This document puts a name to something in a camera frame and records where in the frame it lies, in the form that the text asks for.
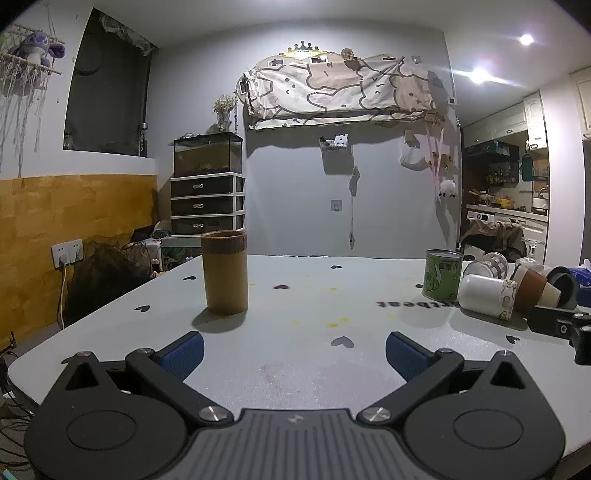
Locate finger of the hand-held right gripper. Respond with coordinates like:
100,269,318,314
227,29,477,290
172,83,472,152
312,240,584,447
527,305,585,340

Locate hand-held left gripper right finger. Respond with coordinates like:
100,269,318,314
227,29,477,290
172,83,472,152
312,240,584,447
355,331,531,426

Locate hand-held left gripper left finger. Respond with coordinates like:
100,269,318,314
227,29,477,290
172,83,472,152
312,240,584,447
61,331,234,426

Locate black cup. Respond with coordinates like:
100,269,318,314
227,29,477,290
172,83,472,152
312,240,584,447
546,266,580,310

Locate brown and cream cup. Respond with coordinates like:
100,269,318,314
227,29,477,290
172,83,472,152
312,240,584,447
509,265,562,315

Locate white cup with print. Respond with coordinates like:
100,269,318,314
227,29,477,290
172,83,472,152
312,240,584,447
456,274,518,321

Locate checked glass cup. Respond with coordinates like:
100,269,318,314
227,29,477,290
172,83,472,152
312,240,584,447
462,252,509,280

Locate brown bamboo cup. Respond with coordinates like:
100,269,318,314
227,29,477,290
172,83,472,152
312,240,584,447
200,230,250,316

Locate blue tissue packet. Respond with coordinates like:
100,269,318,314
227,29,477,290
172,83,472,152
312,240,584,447
567,259,591,289

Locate clear wine glass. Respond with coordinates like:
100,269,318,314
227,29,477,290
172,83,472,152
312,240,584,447
515,238,544,269

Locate green printed can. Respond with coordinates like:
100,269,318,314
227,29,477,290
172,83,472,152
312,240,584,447
422,248,464,302

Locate brown cloth on chair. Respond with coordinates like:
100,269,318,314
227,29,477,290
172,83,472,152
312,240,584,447
459,217,528,261

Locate dark mesh bag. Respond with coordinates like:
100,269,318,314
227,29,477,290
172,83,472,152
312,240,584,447
65,244,153,326

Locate white washing machine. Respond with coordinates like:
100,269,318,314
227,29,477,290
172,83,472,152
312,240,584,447
466,209,550,259

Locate white drawer unit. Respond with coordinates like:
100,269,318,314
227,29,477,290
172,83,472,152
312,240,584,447
170,172,246,236

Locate kitchen spice shelf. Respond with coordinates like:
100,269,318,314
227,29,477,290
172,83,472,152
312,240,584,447
464,142,520,188

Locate glass fish tank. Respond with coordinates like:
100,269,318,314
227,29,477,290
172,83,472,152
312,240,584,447
173,132,244,178

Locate pink ribbons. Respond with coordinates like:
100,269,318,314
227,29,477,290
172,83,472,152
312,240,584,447
427,124,448,195

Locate white kitchen cabinets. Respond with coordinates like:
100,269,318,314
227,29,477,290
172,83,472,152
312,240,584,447
462,91,550,149

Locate dried flowers in vase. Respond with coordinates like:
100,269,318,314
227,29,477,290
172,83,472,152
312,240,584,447
212,95,238,132

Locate printed blanket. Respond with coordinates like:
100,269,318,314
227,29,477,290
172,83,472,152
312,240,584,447
242,54,438,131

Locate dark window curtain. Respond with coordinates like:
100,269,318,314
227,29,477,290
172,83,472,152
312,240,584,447
63,8,160,157

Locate white macrame hammock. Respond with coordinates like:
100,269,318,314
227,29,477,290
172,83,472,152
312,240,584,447
0,24,63,178

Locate gold crown decoration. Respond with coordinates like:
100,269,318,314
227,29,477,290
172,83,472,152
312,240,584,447
287,40,321,57

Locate purple plush toy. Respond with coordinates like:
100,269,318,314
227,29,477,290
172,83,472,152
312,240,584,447
10,30,66,68

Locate white power cable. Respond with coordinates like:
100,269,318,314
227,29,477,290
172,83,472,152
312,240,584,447
56,264,68,330

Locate white wall socket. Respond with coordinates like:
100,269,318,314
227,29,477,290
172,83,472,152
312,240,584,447
51,238,85,268

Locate hanging grey cord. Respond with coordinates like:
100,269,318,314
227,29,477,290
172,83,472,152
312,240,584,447
348,165,360,250

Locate metal wall bracket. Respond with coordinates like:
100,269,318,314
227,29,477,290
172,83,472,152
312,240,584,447
320,133,350,152

